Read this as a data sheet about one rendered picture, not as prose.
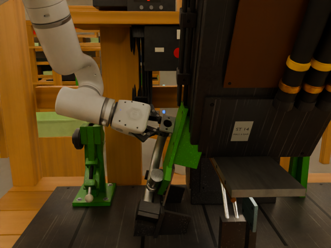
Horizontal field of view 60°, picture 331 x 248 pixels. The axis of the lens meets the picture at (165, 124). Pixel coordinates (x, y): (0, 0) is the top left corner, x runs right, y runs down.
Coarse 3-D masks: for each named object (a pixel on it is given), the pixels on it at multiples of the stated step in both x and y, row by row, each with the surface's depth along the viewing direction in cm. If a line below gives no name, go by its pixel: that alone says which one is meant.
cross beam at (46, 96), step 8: (40, 88) 117; (48, 88) 117; (56, 88) 117; (72, 88) 117; (152, 88) 118; (160, 88) 118; (168, 88) 119; (176, 88) 119; (40, 96) 118; (48, 96) 118; (56, 96) 118; (152, 96) 119; (160, 96) 119; (168, 96) 119; (176, 96) 120; (40, 104) 118; (48, 104) 119; (160, 104) 120; (168, 104) 120; (176, 104) 120
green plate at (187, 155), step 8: (184, 112) 74; (176, 120) 83; (184, 120) 74; (176, 128) 78; (184, 128) 76; (176, 136) 75; (184, 136) 77; (168, 144) 87; (176, 144) 76; (184, 144) 77; (168, 152) 82; (176, 152) 78; (184, 152) 78; (192, 152) 78; (200, 152) 78; (168, 160) 78; (176, 160) 78; (184, 160) 78; (192, 160) 78
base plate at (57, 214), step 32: (64, 192) 108; (128, 192) 108; (320, 192) 108; (32, 224) 88; (64, 224) 88; (96, 224) 88; (128, 224) 88; (192, 224) 88; (288, 224) 88; (320, 224) 88
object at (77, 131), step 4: (76, 128) 98; (76, 132) 97; (72, 136) 98; (76, 136) 96; (72, 140) 98; (76, 140) 96; (80, 140) 98; (76, 144) 97; (80, 144) 98; (76, 148) 98; (80, 148) 99
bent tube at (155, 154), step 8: (168, 120) 85; (160, 128) 83; (168, 128) 84; (160, 136) 89; (160, 144) 92; (160, 152) 92; (152, 160) 92; (160, 160) 93; (152, 168) 90; (144, 192) 86; (152, 192) 86; (144, 200) 84; (152, 200) 85
